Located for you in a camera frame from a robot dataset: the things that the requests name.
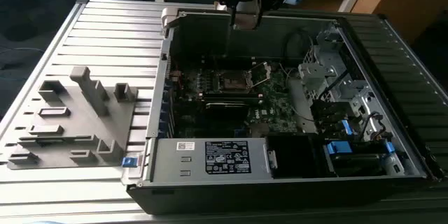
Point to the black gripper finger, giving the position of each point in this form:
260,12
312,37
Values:
260,11
232,16

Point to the silver CPU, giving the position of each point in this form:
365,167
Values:
248,21

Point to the metal locking lever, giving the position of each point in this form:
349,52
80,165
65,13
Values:
261,79

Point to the CPU socket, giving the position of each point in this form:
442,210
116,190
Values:
232,81

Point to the black RAM slot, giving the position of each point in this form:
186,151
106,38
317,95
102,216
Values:
230,95
232,99

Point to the grey case latch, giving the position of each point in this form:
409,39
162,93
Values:
169,16

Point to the silver metal drive cage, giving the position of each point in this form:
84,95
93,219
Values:
314,72

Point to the black graphics card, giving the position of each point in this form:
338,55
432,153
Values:
226,106

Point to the green motherboard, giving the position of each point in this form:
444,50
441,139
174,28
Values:
276,113

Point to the brown chipset heatsink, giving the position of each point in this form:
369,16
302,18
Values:
258,128

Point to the blue disk carrier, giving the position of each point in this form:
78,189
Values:
345,127
337,147

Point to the black fan shroud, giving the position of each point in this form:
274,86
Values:
293,155

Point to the grey power supply unit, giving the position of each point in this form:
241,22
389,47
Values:
174,161

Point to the grey parts rack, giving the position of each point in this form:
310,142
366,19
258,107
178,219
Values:
80,129

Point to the blue case latch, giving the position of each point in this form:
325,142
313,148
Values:
128,161

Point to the black PC case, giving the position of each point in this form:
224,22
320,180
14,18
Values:
244,197

